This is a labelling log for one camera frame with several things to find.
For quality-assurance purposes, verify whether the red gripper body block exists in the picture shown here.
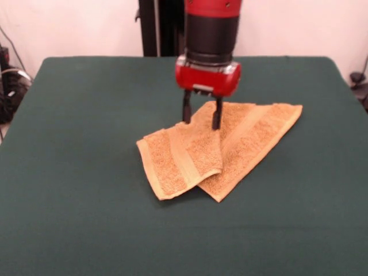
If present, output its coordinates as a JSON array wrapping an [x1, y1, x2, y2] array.
[[174, 55, 243, 98]]

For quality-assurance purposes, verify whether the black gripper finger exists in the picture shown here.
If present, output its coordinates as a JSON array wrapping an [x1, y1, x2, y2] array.
[[211, 97, 224, 131], [181, 90, 193, 125]]

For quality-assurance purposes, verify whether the tan terry towel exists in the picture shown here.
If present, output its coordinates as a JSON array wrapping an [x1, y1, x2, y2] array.
[[136, 100, 304, 204]]

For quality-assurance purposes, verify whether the dark green table cloth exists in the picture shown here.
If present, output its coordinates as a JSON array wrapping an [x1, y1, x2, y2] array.
[[0, 56, 368, 276]]

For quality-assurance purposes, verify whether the dark stand base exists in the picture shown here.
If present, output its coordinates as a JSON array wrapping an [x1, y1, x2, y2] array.
[[349, 71, 368, 113]]

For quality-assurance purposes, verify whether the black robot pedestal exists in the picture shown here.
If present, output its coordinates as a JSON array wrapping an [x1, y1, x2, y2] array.
[[139, 0, 187, 58]]

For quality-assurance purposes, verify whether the black cable tangle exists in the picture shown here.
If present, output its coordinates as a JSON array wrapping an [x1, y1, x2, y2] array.
[[0, 67, 33, 124]]

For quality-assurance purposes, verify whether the black wall box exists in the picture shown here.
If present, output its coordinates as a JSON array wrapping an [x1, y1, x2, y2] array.
[[0, 45, 12, 71]]

